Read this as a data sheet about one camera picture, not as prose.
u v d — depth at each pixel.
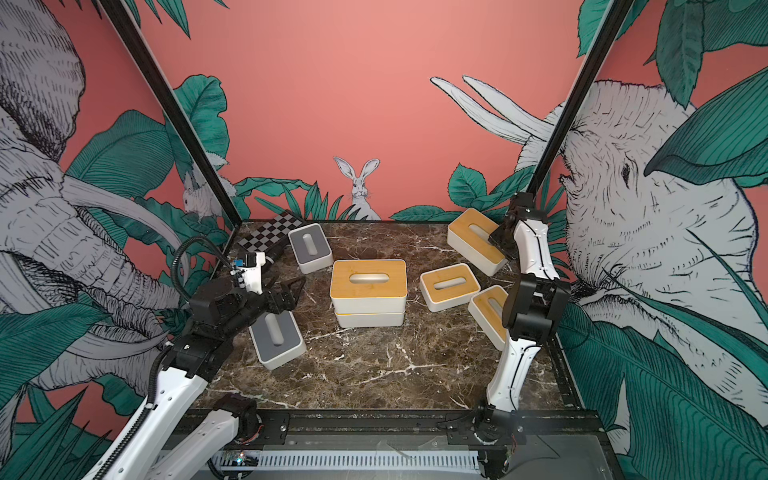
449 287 0.97
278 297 0.63
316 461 0.70
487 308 0.91
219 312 0.51
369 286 0.80
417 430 0.75
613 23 0.71
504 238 0.81
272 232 1.13
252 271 0.61
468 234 1.02
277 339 0.88
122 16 0.70
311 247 1.10
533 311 0.55
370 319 0.90
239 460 0.70
